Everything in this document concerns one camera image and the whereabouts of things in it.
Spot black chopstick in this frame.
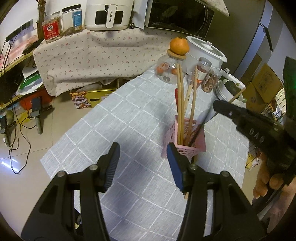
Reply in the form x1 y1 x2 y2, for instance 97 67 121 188
189 123 204 147

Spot pink perforated utensil basket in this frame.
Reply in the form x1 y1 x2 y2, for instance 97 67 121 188
161 115 206 160

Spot brown wooden chopstick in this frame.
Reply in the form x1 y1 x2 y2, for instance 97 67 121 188
185 66 198 146

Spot printed bamboo chopstick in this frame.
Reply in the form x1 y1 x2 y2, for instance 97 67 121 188
184 84 193 112

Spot red plastic spoon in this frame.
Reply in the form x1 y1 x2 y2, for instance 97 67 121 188
175 88 178 114

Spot light bamboo chopstick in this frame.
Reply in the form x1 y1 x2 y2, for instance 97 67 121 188
177 63 184 145

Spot lone bamboo chopstick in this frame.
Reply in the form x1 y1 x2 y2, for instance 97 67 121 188
228 87 246 103

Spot white plastic spoon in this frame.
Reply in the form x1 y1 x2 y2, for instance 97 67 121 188
197 108 216 125

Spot person's right hand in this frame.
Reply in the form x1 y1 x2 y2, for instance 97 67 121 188
253 152 295 201

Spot cardboard box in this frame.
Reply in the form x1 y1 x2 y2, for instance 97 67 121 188
240 54 283 113

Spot dark green squash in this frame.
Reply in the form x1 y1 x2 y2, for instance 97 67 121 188
224 80 241 96

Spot grey checked tablecloth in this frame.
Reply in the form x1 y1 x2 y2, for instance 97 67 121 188
40 66 250 241

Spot stacked white bowls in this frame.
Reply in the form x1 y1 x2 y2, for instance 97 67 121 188
214 79 246 106

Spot white handheld sealer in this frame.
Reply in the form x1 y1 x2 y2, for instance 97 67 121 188
220 68 240 84

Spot dried slices jar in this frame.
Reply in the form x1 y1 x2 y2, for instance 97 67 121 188
201 68 222 93

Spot red goji berry jar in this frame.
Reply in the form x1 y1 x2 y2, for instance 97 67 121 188
191 57 212 88

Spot yellow printed box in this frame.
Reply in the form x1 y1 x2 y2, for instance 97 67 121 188
70 88 117 109

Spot grey refrigerator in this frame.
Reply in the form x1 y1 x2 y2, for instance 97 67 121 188
206 0 283 79

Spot white rice cooker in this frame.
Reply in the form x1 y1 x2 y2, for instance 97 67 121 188
184 36 227 74

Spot round glass jar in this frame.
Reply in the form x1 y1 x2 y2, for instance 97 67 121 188
154 49 187 84

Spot orange tangerine on jar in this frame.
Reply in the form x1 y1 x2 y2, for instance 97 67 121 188
170 37 190 55

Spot floral cloth on microwave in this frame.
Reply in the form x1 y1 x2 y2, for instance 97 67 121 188
201 0 230 17

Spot black microwave oven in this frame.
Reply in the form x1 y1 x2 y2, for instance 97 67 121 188
144 0 214 39

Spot floral cloth on cabinet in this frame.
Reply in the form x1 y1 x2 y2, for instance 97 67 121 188
33 28 181 97

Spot red label jar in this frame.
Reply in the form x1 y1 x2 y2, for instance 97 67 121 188
42 13 63 43

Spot blue label jar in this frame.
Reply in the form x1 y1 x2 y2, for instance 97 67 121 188
62 4 83 36

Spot white air fryer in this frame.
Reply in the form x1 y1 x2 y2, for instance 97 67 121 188
84 0 133 31

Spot dried branches in vase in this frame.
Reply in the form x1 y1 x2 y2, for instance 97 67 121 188
36 0 47 40

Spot black wire rack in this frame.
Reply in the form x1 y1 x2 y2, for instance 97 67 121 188
246 88 286 170

